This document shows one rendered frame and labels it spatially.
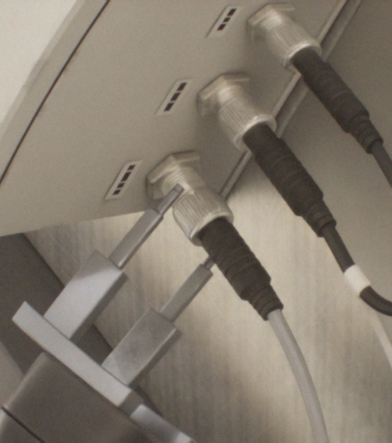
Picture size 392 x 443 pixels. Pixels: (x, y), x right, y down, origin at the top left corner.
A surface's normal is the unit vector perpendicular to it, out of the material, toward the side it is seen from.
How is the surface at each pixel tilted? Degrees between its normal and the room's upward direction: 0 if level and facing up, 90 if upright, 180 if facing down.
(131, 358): 62
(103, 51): 132
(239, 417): 90
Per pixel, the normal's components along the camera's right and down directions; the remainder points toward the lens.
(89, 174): 0.52, 0.72
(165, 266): -0.74, 0.12
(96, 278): -0.29, -0.34
